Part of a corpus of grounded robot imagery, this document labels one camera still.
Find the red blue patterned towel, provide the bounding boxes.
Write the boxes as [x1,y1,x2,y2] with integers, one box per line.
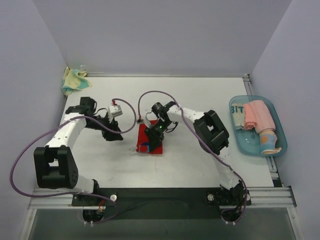
[136,120,163,155]

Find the yellow teal towel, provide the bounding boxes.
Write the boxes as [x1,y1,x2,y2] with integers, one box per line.
[61,67,92,96]

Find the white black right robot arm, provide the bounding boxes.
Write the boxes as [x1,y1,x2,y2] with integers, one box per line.
[144,101,250,205]

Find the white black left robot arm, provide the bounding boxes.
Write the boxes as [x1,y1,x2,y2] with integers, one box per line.
[33,96,123,206]

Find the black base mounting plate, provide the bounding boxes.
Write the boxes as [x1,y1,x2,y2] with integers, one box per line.
[71,187,252,222]

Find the white rolled towel blue letters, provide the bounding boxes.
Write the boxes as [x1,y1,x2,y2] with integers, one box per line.
[230,103,245,130]

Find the blue plastic basket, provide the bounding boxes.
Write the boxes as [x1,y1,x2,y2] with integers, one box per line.
[229,95,288,157]

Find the pink rolled towel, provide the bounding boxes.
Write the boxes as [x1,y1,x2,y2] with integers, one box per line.
[243,100,276,134]

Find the peach blue rolled towel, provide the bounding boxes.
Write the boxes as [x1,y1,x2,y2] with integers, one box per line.
[259,130,282,154]

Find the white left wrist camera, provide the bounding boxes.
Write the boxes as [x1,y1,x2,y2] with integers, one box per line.
[107,104,123,118]

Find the aluminium front frame rail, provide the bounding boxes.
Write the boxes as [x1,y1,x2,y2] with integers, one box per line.
[28,187,296,210]

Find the aluminium frame rail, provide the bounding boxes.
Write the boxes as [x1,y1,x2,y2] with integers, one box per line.
[28,187,296,210]
[242,74,284,188]

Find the aluminium right frame rail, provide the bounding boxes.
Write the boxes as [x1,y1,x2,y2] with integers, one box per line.
[242,74,284,188]

